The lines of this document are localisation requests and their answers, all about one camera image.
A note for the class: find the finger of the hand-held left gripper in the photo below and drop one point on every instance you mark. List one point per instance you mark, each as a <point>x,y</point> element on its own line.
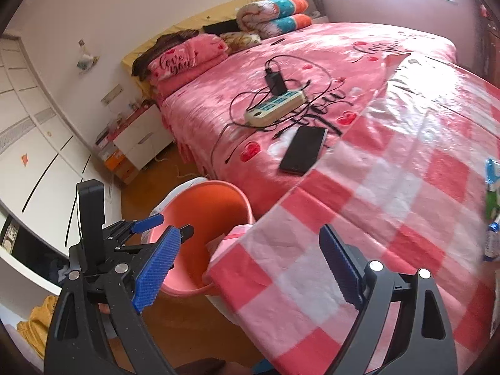
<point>187,231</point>
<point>146,222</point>

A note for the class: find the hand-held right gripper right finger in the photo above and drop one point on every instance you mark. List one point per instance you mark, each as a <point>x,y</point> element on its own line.
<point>340,265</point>

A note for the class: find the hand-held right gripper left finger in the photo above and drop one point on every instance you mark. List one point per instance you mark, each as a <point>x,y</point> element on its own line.
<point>156,269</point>

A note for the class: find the orange plastic basin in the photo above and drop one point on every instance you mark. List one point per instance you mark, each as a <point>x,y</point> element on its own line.
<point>211,211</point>

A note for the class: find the blue white green packet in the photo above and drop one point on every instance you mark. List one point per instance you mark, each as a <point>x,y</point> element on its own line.
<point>493,199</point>

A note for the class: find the brown cardboard box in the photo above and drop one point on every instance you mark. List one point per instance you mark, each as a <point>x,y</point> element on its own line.
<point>127,174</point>

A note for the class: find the red white checked tablecloth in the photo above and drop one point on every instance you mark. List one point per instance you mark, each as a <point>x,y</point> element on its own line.
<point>390,222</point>

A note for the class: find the orange cardboard box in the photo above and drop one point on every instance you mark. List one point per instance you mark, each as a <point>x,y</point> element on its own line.
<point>115,160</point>

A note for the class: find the white nightstand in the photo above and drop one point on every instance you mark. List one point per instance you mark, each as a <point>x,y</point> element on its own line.
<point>140,136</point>

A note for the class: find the white wardrobe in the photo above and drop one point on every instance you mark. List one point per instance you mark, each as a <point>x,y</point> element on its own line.
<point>39,144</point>

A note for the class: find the yellow cloth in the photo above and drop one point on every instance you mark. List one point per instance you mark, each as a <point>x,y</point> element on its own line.
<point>37,324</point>

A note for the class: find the black smartphone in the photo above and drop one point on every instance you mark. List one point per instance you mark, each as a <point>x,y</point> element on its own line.
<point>302,150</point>

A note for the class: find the beige power strip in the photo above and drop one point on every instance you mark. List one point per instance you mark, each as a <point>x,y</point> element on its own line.
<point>273,107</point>

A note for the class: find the pink printed pillow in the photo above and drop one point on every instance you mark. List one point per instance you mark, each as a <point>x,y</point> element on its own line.
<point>183,60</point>

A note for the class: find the black power adapter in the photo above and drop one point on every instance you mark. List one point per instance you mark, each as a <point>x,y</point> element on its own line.
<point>275,82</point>

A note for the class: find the beige floral pillow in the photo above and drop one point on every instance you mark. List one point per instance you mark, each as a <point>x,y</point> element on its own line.
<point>240,41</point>

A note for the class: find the yellow headboard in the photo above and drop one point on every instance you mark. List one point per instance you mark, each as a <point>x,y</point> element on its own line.
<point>183,21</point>

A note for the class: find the black cloth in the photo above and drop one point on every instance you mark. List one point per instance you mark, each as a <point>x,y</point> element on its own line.
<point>220,27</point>

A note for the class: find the pink printed bed blanket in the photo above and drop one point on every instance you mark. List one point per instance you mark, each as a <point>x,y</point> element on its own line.
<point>312,43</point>

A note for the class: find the rolled orange teal quilt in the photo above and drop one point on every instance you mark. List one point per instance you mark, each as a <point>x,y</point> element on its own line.
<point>269,7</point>
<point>289,23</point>

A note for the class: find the brown wooden wardrobe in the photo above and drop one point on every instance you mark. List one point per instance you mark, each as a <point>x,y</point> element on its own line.
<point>488,35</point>

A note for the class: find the wall ornament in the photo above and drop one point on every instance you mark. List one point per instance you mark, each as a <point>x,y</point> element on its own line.
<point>86,60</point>

